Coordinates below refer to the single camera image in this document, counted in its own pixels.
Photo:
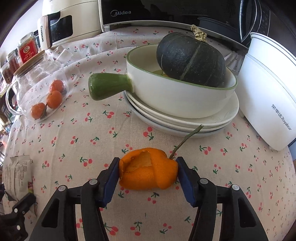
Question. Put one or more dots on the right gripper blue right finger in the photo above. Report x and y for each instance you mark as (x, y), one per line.
(239, 219)

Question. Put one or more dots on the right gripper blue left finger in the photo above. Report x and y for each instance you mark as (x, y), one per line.
(58, 219)

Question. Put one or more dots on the orange peel with stem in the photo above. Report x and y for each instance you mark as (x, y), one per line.
(150, 168)

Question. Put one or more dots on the white paper wrapper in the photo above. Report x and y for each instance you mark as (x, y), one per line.
(18, 177)

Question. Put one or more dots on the cherry print tablecloth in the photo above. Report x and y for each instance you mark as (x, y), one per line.
(83, 136)

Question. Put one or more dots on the stack of white plates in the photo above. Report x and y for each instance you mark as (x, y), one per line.
(182, 126)

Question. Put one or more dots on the orange tangerine one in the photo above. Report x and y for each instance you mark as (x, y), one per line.
(38, 111)

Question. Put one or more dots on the white electric cooking pot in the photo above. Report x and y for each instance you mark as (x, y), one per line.
(266, 90)

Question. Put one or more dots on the orange tangerine three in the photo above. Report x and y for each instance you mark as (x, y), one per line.
(57, 85)

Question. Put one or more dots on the glass jar with cork lid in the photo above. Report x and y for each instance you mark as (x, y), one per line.
(31, 82)

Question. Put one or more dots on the dark green pumpkin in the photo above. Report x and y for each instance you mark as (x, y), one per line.
(181, 56)

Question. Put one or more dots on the red label spice jar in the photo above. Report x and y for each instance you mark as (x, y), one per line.
(27, 47)

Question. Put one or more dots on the black microwave oven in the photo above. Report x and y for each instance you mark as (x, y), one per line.
(228, 22)

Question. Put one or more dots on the cream air fryer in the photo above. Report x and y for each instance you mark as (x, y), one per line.
(64, 21)

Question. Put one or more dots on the white bowl with green handle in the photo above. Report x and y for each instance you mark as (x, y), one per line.
(167, 95)

